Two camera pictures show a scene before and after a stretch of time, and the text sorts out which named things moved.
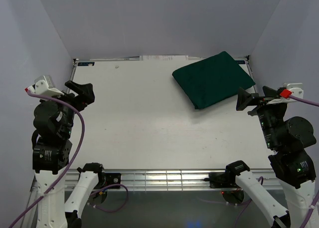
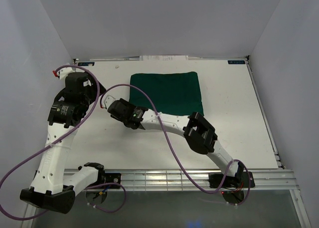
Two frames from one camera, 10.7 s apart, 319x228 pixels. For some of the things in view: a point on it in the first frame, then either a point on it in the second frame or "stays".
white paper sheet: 163,58 stays
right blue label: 240,62 stays
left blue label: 86,63 stays
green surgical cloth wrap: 212,80 -> 174,94
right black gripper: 244,98 -> 127,104
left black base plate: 112,178 stays
